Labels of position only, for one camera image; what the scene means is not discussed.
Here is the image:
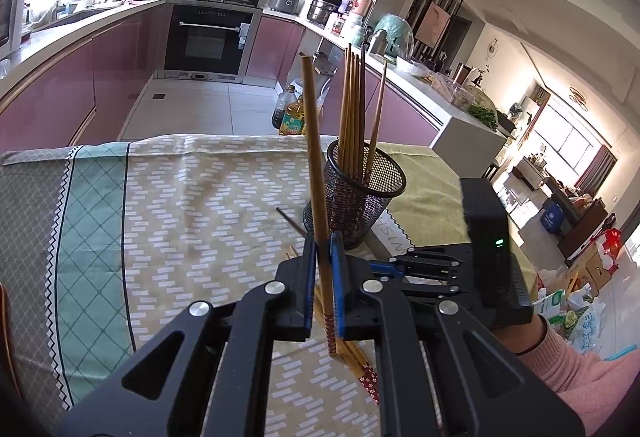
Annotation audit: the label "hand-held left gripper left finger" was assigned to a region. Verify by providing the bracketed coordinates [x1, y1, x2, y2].
[55, 231, 321, 437]

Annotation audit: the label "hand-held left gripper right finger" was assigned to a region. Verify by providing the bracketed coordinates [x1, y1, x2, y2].
[330, 231, 587, 437]

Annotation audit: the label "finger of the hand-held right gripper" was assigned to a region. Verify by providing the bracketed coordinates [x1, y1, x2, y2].
[372, 263, 469, 299]
[390, 244, 474, 269]

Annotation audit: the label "black mesh pen holder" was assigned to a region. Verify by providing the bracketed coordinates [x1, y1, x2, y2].
[302, 140, 407, 251]

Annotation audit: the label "single brown chopstick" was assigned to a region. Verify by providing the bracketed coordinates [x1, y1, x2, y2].
[299, 53, 339, 358]

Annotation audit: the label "bundle of wooden chopsticks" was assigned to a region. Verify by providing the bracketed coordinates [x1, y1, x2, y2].
[276, 44, 389, 405]

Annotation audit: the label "person's right forearm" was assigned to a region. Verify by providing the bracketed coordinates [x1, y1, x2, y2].
[497, 314, 638, 437]

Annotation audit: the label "blue bin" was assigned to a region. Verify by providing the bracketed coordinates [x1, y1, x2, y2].
[541, 200, 566, 233]

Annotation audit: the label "dark wooden cabinet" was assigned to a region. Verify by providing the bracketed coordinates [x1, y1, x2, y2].
[545, 177, 609, 259]

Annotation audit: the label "green leafy vegetables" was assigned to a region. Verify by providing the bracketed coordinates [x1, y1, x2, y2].
[467, 102, 499, 128]

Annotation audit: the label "living room window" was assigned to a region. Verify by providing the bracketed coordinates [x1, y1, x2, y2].
[532, 102, 617, 183]

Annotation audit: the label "red curtain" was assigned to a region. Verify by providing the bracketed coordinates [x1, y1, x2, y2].
[575, 144, 619, 191]

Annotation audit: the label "cardboard box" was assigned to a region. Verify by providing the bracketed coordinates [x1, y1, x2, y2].
[582, 247, 616, 291]

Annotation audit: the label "red plastic object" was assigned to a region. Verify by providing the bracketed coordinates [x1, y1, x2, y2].
[602, 227, 624, 263]

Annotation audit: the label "clear plastic container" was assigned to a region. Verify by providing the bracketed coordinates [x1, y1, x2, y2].
[431, 72, 476, 106]

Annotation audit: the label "pink lower kitchen cabinets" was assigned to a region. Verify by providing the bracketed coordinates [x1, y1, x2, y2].
[247, 14, 446, 148]
[0, 0, 171, 153]

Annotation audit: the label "white plastic bags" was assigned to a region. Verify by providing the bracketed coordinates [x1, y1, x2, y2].
[532, 284, 622, 354]

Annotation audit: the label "printed patchwork tablecloth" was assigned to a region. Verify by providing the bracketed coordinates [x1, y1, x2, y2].
[0, 133, 539, 437]

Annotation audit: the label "white bowl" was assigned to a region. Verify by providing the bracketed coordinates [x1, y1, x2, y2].
[396, 58, 431, 77]

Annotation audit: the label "yellow cooking oil bottle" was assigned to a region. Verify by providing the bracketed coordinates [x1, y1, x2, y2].
[279, 97, 306, 137]

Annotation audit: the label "clear plastic bottle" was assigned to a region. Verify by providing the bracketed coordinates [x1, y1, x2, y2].
[271, 86, 299, 129]

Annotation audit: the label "mint green appliance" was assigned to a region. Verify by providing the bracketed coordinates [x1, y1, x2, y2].
[375, 14, 415, 61]

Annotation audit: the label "steel thermos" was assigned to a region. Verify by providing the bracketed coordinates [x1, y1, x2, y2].
[369, 30, 390, 57]

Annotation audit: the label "white plastic jar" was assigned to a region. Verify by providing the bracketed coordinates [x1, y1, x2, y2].
[345, 14, 364, 46]

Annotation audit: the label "steel steamer pot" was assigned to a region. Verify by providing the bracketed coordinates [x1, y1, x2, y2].
[306, 0, 337, 24]

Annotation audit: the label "black built-in oven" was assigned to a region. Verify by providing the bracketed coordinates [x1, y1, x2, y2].
[164, 2, 261, 83]

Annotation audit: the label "white kitchen countertop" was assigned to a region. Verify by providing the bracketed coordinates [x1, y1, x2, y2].
[0, 0, 516, 138]

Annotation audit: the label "white countertop oven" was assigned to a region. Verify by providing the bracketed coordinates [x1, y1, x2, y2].
[0, 0, 29, 61]

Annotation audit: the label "framed wall picture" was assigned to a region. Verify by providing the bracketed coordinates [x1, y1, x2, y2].
[417, 1, 451, 48]

